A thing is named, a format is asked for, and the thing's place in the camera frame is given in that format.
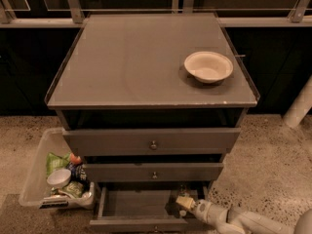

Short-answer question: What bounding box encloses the green packet in bin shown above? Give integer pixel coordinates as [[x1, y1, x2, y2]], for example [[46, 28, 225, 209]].
[[58, 181, 84, 199]]

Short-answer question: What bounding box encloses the grey top drawer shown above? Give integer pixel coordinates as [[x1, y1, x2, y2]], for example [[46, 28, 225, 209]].
[[62, 128, 240, 157]]

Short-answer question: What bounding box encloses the white cylindrical post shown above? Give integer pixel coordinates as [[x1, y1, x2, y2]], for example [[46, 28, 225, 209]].
[[283, 75, 312, 128]]

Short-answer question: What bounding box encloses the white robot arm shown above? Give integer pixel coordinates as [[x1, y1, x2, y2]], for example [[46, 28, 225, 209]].
[[175, 196, 312, 234]]

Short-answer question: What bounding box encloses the green snack bag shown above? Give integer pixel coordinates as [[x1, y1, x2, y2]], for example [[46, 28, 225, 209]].
[[46, 152, 70, 176]]

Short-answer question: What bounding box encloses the clear plastic storage bin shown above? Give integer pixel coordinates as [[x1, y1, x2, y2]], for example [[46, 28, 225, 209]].
[[19, 128, 95, 210]]

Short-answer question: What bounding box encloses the grey drawer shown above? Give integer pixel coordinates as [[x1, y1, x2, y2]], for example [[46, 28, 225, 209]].
[[84, 163, 223, 182], [90, 182, 213, 234], [62, 128, 240, 157]]

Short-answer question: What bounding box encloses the grey bottom drawer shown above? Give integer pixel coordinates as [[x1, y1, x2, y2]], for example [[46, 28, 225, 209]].
[[90, 182, 213, 234]]

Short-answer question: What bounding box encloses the blue snack bag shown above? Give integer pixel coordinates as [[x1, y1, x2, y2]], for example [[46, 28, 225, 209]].
[[66, 163, 88, 183]]

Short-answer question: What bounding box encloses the metal window railing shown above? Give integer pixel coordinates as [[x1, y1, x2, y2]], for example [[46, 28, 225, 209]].
[[1, 0, 312, 28]]

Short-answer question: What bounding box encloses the small white bowl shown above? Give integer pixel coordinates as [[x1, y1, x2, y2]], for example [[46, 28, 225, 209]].
[[47, 169, 71, 188]]

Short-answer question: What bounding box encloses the clear plastic water bottle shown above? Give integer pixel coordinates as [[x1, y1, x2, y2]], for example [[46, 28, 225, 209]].
[[176, 184, 190, 217]]

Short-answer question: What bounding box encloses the grey drawer cabinet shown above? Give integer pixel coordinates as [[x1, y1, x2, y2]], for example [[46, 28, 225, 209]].
[[44, 12, 260, 234]]

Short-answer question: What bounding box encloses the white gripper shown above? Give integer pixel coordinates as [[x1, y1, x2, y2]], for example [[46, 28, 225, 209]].
[[175, 196, 228, 228]]

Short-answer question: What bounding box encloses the grey middle drawer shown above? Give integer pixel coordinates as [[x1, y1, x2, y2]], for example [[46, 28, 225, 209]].
[[84, 163, 223, 182]]

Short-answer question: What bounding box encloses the white paper bowl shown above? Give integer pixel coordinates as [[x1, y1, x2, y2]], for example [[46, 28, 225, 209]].
[[184, 52, 234, 84]]

